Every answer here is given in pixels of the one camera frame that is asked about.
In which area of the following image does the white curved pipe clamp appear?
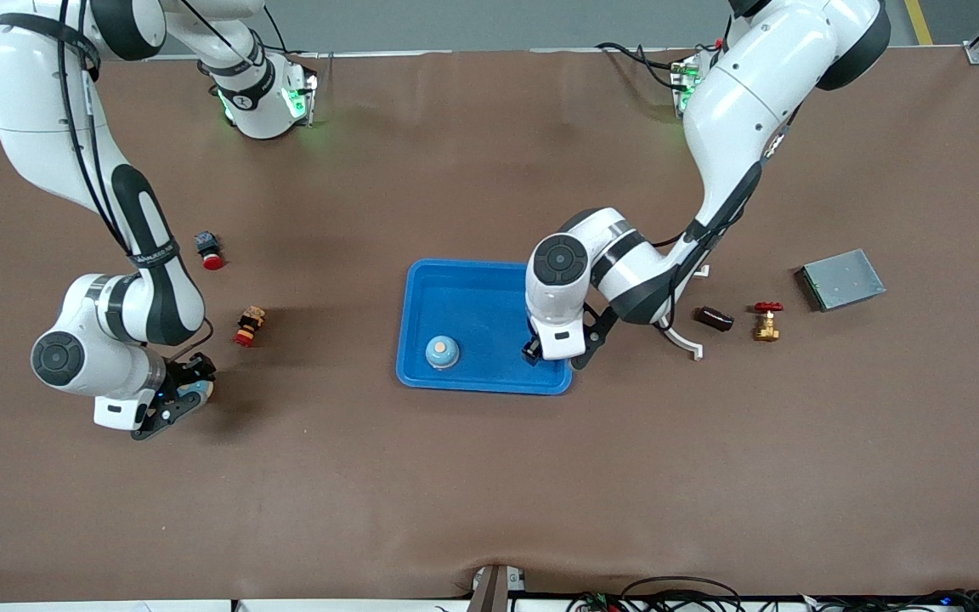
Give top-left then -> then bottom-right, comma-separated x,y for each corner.
659,265 -> 710,361

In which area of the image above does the grey metal bracket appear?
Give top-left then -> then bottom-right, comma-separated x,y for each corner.
466,564 -> 527,612

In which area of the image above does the black base cable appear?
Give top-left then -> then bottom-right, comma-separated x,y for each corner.
596,41 -> 694,90

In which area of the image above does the red push button yellow body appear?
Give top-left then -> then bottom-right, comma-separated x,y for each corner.
233,306 -> 269,349

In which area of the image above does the blue plastic tray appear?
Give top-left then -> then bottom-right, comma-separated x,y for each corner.
395,258 -> 575,396

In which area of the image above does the red push button black body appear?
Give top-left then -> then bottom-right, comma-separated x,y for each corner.
194,231 -> 226,271

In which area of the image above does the coloured wire bundle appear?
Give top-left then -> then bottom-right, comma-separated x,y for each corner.
566,589 -> 626,612

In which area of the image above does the grey metal box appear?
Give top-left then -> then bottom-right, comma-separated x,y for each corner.
795,248 -> 887,313

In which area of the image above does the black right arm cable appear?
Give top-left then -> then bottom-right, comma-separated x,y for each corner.
56,0 -> 217,358

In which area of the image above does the brown table cover sheet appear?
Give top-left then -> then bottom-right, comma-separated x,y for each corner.
0,47 -> 979,604

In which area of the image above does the black cable bundle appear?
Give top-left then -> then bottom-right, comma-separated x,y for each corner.
795,586 -> 979,612

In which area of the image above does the black looped cable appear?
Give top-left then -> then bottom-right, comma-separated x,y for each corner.
621,575 -> 743,612

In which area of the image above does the brass valve with red handle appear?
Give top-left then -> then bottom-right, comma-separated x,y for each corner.
753,301 -> 784,343

